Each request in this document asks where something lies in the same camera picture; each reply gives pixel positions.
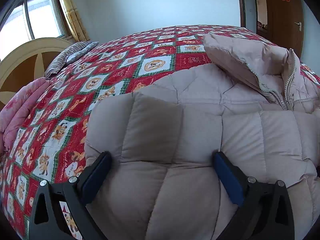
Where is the beige quilted down jacket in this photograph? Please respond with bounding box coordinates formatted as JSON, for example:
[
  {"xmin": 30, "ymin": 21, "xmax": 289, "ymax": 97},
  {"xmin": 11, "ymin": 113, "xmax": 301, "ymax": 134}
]
[{"xmin": 85, "ymin": 33, "xmax": 319, "ymax": 239}]

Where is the red checkered cartoon bedspread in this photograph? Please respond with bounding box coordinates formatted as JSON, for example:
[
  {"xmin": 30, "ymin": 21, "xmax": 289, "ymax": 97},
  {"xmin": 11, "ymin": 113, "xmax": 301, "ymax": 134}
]
[{"xmin": 1, "ymin": 25, "xmax": 319, "ymax": 239}]

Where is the pink folded quilt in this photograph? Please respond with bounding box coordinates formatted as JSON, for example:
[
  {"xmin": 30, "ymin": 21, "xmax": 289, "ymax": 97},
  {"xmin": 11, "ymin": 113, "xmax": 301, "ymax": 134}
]
[{"xmin": 1, "ymin": 77, "xmax": 50, "ymax": 153}]

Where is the cream and brown headboard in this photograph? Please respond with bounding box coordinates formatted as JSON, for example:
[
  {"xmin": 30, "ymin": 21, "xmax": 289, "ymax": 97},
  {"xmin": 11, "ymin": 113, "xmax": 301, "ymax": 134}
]
[{"xmin": 1, "ymin": 37, "xmax": 72, "ymax": 108}]

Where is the grey striped pillow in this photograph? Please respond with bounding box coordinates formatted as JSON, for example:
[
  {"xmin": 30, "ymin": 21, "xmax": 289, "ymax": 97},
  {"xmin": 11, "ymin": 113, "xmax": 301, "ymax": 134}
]
[{"xmin": 44, "ymin": 41, "xmax": 99, "ymax": 80}]

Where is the brown wooden door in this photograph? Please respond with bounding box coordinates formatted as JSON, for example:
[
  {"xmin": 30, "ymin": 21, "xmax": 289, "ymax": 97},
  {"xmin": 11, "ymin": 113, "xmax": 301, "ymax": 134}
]
[{"xmin": 266, "ymin": 0, "xmax": 304, "ymax": 57}]

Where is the yellow patterned curtain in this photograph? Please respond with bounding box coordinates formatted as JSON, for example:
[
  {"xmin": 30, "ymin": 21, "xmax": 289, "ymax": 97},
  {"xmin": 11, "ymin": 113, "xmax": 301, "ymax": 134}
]
[{"xmin": 59, "ymin": 0, "xmax": 90, "ymax": 42}]

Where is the silver door handle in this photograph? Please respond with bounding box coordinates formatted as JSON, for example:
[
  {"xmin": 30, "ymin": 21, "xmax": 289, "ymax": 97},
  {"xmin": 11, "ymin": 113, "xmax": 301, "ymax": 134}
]
[{"xmin": 295, "ymin": 22, "xmax": 302, "ymax": 31}]

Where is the window with metal frame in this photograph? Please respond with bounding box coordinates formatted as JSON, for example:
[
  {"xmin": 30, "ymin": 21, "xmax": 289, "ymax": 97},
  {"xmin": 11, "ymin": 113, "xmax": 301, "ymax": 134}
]
[{"xmin": 1, "ymin": 0, "xmax": 71, "ymax": 60}]

